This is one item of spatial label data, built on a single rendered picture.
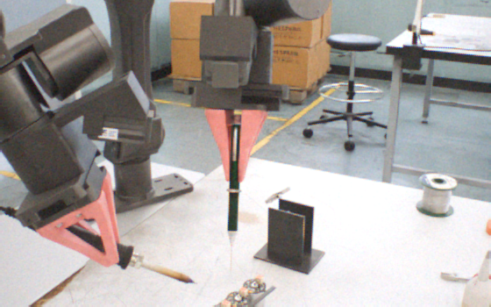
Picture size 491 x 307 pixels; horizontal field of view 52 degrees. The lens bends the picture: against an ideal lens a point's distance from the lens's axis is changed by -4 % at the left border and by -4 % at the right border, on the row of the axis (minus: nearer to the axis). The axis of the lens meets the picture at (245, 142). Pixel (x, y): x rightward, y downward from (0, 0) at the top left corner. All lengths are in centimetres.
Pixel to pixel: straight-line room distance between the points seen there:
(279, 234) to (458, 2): 417
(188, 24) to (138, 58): 347
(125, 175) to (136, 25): 25
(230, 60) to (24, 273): 44
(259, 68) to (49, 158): 21
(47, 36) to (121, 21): 30
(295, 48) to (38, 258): 334
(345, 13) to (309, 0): 448
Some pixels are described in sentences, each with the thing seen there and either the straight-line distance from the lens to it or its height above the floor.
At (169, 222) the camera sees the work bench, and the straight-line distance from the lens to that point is 82.
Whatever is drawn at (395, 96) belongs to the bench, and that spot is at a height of 52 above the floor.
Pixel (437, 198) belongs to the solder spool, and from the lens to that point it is 87.
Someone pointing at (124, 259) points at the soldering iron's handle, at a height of 87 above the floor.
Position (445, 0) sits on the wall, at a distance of 477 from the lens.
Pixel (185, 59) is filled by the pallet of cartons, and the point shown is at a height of 28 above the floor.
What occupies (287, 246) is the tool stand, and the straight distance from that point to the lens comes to 71.
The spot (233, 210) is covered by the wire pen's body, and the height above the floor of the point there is 90.
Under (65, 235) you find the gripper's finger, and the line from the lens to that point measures 50.
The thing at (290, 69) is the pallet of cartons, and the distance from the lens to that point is 398.
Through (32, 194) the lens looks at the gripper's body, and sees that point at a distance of 49.
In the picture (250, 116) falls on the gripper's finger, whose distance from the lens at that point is 50.
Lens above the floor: 115
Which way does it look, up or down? 21 degrees down
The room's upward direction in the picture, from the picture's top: straight up
